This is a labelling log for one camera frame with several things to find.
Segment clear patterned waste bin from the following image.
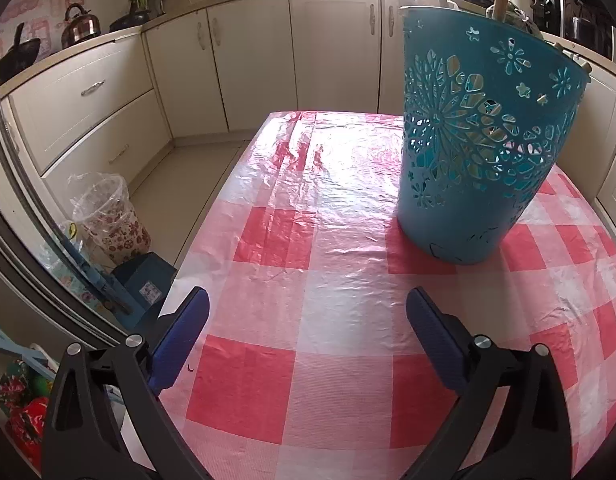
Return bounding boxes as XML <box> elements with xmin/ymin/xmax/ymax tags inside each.
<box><xmin>68</xmin><ymin>172</ymin><xmax>154</xmax><ymax>266</ymax></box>

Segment pink wall stickers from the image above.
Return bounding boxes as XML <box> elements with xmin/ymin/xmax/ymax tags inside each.
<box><xmin>0</xmin><ymin>0</ymin><xmax>85</xmax><ymax>28</ymax></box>

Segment black wok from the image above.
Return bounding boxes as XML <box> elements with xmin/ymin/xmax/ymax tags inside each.
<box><xmin>0</xmin><ymin>22</ymin><xmax>43</xmax><ymax>86</ymax></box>

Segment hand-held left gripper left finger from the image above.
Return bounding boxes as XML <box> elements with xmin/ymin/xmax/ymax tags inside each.
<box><xmin>40</xmin><ymin>286</ymin><xmax>211</xmax><ymax>480</ymax></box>

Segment red white checked tablecloth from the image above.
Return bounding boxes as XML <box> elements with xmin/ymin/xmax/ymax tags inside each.
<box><xmin>158</xmin><ymin>110</ymin><xmax>616</xmax><ymax>480</ymax></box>

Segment steel kettle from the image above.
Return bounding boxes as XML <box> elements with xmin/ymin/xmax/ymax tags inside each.
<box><xmin>61</xmin><ymin>3</ymin><xmax>102</xmax><ymax>46</ymax></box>

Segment white lower kitchen cabinets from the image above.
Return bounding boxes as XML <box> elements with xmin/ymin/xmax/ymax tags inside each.
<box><xmin>0</xmin><ymin>0</ymin><xmax>464</xmax><ymax>191</ymax></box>

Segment white drawer cabinet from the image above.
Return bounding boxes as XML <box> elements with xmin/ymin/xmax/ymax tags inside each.
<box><xmin>538</xmin><ymin>30</ymin><xmax>616</xmax><ymax>221</ymax></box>

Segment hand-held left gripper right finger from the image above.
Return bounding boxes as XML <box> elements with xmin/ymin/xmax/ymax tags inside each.
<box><xmin>403</xmin><ymin>286</ymin><xmax>575</xmax><ymax>480</ymax></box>

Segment blue plastic box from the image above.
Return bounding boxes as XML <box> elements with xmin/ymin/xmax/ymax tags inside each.
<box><xmin>110</xmin><ymin>252</ymin><xmax>178</xmax><ymax>328</ymax></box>

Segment blue mop handle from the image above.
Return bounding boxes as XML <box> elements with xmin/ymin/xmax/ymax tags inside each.
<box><xmin>63</xmin><ymin>232</ymin><xmax>134</xmax><ymax>316</ymax></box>

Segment blue perforated plastic basket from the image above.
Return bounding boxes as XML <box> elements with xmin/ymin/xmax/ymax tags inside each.
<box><xmin>395</xmin><ymin>5</ymin><xmax>591</xmax><ymax>267</ymax></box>

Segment red floral cloth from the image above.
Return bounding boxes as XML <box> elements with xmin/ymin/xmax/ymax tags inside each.
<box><xmin>0</xmin><ymin>360</ymin><xmax>56</xmax><ymax>466</ymax></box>

